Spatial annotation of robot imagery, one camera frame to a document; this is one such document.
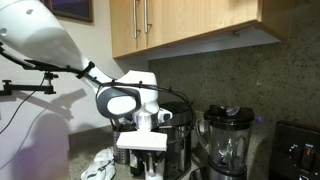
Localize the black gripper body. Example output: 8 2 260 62
137 149 167 168

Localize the black silver coffee maker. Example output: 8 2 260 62
156 101 195 180

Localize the dark green oil bottle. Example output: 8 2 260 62
128 149 145 178

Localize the steel utensil holder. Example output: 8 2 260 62
111 128 132 165

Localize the white cloth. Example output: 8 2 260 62
80 146 118 180

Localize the black silver blender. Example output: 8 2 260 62
194 104 256 180

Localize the black toaster oven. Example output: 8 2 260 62
268 120 320 180

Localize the dark framed picture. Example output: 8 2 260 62
39 0 95 24

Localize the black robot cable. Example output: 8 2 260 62
0 41 196 148

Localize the thin black hanging cable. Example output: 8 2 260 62
0 76 46 135

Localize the steel cabinet handle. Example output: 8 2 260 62
142 0 153 35
132 0 142 40

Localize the wooden wall cabinet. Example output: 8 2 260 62
109 0 294 61

